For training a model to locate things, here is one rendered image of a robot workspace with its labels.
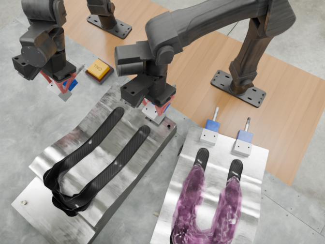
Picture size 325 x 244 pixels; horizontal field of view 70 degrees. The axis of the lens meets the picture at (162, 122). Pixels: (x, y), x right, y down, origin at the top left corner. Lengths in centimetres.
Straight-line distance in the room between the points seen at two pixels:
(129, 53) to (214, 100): 45
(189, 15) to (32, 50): 36
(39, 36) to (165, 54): 29
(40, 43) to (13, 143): 47
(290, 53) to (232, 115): 136
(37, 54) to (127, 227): 55
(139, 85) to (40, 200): 48
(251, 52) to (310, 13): 183
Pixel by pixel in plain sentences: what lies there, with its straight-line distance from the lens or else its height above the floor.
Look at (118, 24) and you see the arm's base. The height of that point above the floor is 81.
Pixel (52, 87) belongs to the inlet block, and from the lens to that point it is 81.
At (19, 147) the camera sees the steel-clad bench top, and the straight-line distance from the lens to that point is 98.
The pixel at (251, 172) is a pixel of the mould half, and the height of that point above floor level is 85.
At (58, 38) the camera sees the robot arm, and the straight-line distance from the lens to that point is 68.
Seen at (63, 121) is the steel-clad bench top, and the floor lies 80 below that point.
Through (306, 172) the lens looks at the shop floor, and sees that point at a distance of 183.
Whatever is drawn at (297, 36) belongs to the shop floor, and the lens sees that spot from 229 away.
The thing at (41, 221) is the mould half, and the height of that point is 86.
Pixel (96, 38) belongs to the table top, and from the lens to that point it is 107.
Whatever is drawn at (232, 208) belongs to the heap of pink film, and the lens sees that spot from 69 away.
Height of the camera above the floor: 159
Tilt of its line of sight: 70 degrees down
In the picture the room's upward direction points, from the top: 7 degrees counter-clockwise
